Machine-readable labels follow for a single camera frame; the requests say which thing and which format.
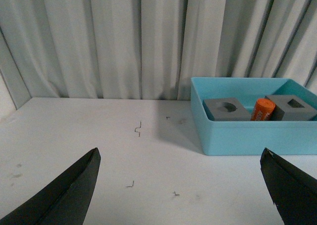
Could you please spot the gray cube with round hole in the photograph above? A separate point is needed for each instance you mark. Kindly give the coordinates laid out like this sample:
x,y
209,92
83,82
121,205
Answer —
x,y
226,109

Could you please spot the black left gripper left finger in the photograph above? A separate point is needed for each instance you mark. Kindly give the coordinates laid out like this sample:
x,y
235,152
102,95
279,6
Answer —
x,y
65,200

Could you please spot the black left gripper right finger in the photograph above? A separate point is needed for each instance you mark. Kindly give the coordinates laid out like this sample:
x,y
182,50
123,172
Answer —
x,y
293,192

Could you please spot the light blue plastic box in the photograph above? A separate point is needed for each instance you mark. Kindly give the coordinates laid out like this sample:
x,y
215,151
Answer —
x,y
228,138

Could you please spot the orange cylinder part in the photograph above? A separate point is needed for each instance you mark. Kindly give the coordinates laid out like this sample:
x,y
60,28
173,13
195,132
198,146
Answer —
x,y
262,110

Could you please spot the white pleated curtain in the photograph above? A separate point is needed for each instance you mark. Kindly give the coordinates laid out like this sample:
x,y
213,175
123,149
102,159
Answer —
x,y
150,49

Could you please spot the gray cube with rectangular slot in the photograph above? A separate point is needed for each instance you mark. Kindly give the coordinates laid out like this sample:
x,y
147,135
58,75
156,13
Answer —
x,y
291,108

